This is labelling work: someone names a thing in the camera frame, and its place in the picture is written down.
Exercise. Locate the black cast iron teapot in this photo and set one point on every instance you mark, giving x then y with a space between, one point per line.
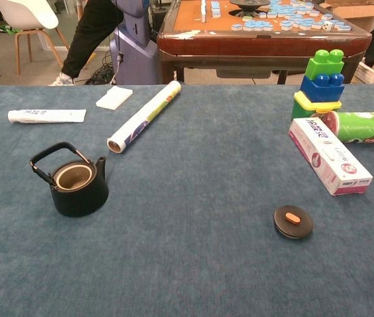
81 201

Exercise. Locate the black lid with orange knob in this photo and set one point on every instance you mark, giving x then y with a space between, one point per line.
292 229

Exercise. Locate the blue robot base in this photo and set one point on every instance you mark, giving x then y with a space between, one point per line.
134 56

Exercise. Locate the dark teal fabric-covered table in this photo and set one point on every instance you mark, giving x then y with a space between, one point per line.
187 264

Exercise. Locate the white rolled paper tube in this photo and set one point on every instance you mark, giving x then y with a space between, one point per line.
144 117

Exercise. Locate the small white flat box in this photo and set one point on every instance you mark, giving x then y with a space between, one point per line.
114 97

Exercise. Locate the dark green toy brick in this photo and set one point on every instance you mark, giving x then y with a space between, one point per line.
301 112

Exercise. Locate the yellow toy brick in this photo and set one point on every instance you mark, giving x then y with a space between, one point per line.
306 100

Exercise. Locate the brown mahjong table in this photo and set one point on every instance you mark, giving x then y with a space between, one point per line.
256 44

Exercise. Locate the blue white mahjong tile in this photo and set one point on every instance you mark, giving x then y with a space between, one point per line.
236 27
344 27

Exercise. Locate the white pink toothpaste box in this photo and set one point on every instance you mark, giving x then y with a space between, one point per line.
329 155

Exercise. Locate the white toothpaste tube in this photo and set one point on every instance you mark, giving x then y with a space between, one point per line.
48 116

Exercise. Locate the blue toy brick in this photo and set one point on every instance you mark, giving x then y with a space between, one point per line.
322 90

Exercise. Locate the person in black trousers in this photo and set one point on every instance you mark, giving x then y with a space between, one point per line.
88 33

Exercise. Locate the black mahjong table hub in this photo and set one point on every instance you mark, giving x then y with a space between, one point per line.
249 6

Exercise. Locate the light green toy brick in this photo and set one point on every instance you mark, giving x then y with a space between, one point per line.
325 67

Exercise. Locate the green chips can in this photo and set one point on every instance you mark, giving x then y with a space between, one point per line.
365 127

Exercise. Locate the wooden pole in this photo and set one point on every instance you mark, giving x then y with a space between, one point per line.
79 10

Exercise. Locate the large white die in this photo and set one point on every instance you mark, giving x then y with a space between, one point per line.
328 25

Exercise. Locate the white chair with wooden legs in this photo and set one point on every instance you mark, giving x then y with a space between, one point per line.
25 13

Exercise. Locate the cardboard box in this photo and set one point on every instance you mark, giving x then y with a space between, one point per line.
362 13

